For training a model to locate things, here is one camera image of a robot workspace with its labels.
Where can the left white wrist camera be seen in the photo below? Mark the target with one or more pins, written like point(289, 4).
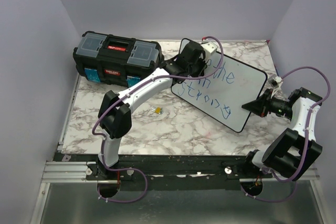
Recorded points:
point(209, 47)

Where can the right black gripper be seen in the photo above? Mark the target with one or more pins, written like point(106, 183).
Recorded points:
point(259, 105)

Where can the aluminium extrusion frame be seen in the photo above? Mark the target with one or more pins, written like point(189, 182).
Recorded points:
point(180, 130)

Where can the yellow hex key set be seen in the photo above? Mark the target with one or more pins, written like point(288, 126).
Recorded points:
point(157, 110)

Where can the black plastic toolbox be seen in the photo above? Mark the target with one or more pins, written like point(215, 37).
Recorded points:
point(111, 59)

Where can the white dry-erase whiteboard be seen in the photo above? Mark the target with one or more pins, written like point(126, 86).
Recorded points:
point(222, 95)

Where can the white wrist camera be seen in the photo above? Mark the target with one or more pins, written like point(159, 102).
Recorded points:
point(209, 47)
point(276, 83)

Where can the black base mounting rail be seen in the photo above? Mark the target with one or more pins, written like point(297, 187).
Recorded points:
point(168, 173)

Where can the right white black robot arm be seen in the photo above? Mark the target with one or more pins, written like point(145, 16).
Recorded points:
point(295, 142)

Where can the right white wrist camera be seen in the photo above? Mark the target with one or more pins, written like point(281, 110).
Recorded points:
point(276, 83)

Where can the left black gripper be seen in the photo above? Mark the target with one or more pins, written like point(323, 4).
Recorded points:
point(203, 64)

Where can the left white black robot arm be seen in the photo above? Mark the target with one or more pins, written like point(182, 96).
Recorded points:
point(115, 114)

